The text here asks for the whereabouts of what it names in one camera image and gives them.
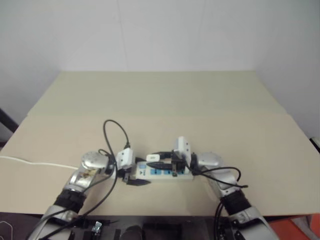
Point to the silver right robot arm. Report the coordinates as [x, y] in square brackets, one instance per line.
[210, 159]

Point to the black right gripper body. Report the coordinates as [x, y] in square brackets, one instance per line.
[178, 165]

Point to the white power strip blue sockets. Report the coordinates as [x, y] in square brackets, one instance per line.
[160, 176]

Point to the white charger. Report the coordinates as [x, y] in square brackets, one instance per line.
[153, 158]

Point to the small metal clip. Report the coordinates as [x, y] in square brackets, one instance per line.
[97, 226]

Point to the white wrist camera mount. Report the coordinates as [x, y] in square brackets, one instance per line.
[126, 158]
[182, 147]

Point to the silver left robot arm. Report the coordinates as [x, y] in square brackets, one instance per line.
[92, 160]

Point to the dark furniture piece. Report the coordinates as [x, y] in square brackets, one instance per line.
[6, 125]

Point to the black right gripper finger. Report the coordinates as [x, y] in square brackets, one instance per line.
[165, 152]
[158, 165]

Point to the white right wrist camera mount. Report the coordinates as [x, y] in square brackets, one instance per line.
[182, 147]

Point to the orange object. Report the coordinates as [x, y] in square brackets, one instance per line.
[295, 227]

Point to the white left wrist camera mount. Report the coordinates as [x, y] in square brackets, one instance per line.
[126, 158]

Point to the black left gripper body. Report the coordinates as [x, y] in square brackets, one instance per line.
[125, 174]

